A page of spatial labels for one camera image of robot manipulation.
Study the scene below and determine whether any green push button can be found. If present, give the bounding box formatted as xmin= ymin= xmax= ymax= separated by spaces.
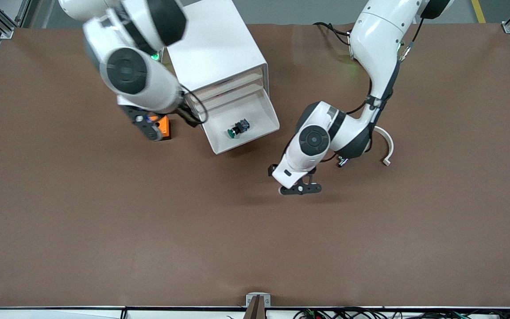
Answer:
xmin=226 ymin=118 xmax=250 ymax=139

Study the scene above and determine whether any orange button box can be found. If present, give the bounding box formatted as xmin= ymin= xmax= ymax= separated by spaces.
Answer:
xmin=147 ymin=113 xmax=171 ymax=141

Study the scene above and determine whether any white semicircular pipe clamp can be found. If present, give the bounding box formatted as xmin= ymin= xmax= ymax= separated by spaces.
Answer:
xmin=372 ymin=125 xmax=394 ymax=167

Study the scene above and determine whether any grey metal bracket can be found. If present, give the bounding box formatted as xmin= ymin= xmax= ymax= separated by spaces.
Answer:
xmin=246 ymin=292 xmax=271 ymax=319

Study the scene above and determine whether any black cable bundle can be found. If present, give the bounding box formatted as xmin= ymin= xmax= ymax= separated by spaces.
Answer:
xmin=294 ymin=307 xmax=510 ymax=319

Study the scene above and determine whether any black base cable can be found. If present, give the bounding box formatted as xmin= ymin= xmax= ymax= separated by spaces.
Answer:
xmin=313 ymin=21 xmax=354 ymax=47

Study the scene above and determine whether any white table edge rail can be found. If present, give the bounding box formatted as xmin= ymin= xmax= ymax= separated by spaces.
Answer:
xmin=0 ymin=305 xmax=510 ymax=319

